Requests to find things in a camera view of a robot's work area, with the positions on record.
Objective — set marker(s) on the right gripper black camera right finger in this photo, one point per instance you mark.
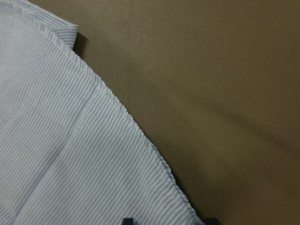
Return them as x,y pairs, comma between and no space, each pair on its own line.
211,221

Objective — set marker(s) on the right gripper black camera left finger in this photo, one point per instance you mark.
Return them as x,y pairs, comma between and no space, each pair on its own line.
128,221

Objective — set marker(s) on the blue striped button shirt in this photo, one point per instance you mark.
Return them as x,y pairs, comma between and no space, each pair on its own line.
70,153

